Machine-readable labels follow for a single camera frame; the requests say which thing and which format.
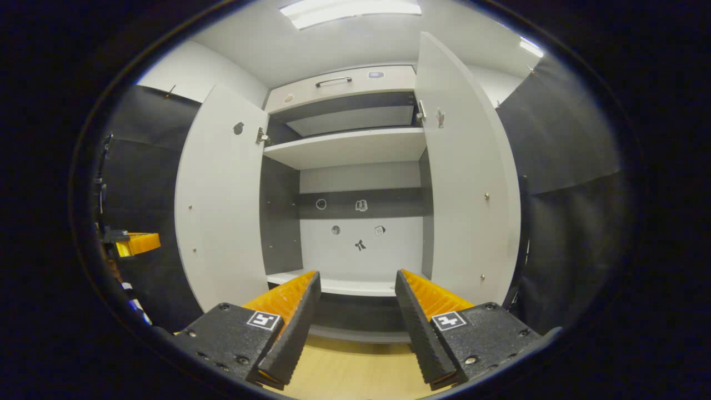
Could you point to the grey cabinet drawer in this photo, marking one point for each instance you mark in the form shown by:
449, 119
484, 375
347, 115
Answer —
311, 94

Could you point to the large ceiling light panel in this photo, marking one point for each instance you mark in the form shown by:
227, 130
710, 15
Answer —
350, 11

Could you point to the grey cabinet door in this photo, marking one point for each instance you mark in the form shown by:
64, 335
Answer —
222, 211
472, 222

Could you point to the grey cabinet shelf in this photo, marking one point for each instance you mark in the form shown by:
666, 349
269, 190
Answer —
355, 287
344, 147

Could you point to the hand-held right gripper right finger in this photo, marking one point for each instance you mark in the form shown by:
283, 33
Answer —
422, 339

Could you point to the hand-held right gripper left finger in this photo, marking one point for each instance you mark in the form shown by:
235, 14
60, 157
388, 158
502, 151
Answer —
294, 339

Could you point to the small ceiling light panel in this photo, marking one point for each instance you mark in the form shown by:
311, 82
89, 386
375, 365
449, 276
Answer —
531, 47

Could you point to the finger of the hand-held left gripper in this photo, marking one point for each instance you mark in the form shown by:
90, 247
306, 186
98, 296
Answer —
141, 243

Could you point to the metal door hinge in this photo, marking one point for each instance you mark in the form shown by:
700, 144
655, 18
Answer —
262, 136
420, 113

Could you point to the grey double-door shoe cabinet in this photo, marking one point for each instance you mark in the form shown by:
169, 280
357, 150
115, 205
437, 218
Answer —
280, 222

